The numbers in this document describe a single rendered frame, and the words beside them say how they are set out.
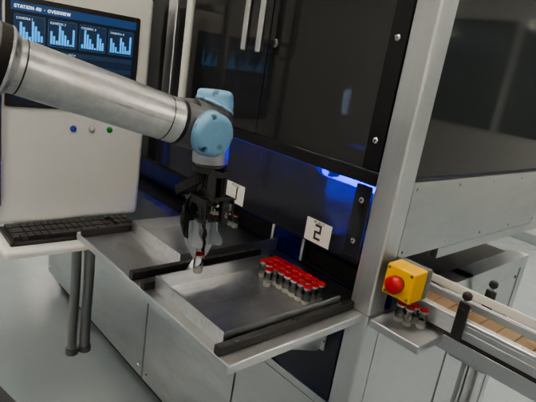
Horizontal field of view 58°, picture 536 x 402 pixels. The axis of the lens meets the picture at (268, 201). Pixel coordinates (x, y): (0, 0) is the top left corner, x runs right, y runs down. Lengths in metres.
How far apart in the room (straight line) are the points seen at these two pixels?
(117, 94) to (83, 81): 0.05
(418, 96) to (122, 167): 1.09
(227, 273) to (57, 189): 0.72
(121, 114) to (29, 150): 0.94
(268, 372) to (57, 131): 0.99
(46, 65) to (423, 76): 0.70
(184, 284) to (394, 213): 0.51
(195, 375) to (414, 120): 1.18
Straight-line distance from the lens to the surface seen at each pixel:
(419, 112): 1.08
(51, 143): 1.69
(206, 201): 0.99
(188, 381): 1.88
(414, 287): 1.10
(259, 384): 1.54
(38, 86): 0.72
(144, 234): 1.40
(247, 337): 0.97
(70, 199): 1.76
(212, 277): 1.23
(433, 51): 1.07
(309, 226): 1.25
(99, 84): 0.74
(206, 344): 0.98
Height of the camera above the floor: 1.41
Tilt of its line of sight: 16 degrees down
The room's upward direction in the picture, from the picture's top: 9 degrees clockwise
